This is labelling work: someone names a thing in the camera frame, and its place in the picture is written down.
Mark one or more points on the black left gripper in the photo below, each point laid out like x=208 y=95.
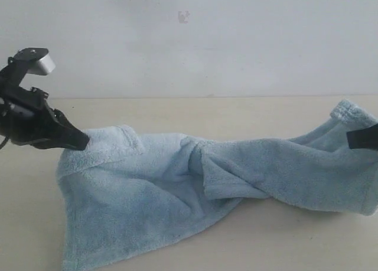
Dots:
x=27 y=118

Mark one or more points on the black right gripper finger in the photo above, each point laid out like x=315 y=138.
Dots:
x=366 y=138

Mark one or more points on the light blue terry towel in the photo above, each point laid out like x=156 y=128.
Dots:
x=127 y=193

